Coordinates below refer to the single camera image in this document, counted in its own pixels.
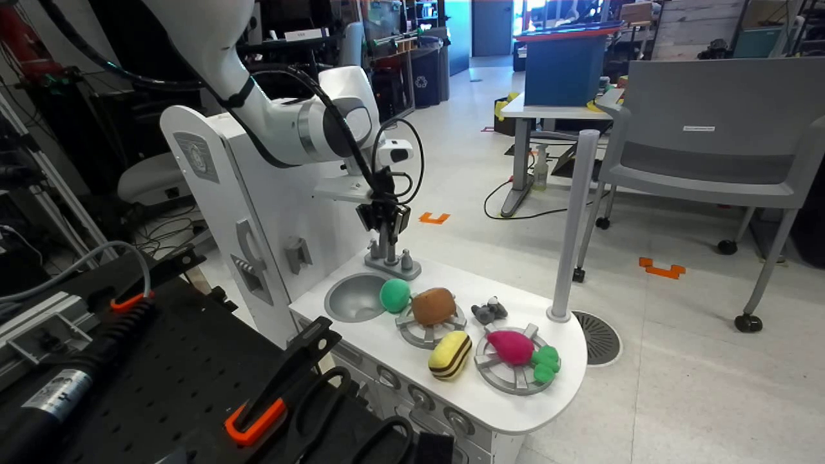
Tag grey toy sink basin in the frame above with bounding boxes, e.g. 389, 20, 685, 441
323, 271, 393, 325

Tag grey upright post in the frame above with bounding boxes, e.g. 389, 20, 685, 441
543, 126, 600, 325

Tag grey office chair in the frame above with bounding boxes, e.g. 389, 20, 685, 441
114, 153, 197, 209

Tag aluminium rail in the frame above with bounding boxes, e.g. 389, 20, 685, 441
0, 288, 87, 347

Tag small orange clamp grip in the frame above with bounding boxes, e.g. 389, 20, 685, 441
109, 288, 158, 318

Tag small green plush toy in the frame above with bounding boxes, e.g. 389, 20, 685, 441
528, 342, 563, 386

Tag yellow black plush toy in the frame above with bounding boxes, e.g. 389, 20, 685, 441
425, 327, 474, 382

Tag dark blue recycling bin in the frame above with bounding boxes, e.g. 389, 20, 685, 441
411, 42, 451, 111

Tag brown plush toy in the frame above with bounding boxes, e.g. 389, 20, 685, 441
411, 285, 456, 329

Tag green plush ball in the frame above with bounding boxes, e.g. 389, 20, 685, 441
376, 276, 412, 318

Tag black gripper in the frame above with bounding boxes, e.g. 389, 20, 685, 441
356, 189, 411, 263

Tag round dark floor vent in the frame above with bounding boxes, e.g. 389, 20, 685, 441
569, 309, 621, 369

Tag black floor cable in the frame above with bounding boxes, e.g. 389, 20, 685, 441
480, 176, 596, 223

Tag blue storage bin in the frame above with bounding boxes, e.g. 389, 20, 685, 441
514, 24, 619, 109

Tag grey hose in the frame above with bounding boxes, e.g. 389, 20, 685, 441
0, 239, 155, 303

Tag grey table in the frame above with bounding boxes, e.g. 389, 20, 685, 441
498, 87, 625, 221

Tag small dark toy piece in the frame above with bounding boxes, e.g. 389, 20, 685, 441
470, 296, 510, 327

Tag black looped clamp handles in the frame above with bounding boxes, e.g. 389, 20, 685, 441
286, 367, 421, 464

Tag black clamp orange handle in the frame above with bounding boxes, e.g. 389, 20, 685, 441
221, 315, 342, 452

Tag grey chair on castors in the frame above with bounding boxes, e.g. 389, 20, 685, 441
569, 56, 825, 334

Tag black cylinder with label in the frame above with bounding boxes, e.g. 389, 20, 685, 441
0, 294, 161, 464

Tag pink plush toy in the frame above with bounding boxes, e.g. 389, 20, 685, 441
485, 327, 537, 369

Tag white toy kitchen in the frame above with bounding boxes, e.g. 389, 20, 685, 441
158, 102, 590, 464

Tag grey toy tap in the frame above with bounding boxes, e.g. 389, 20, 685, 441
360, 236, 423, 284

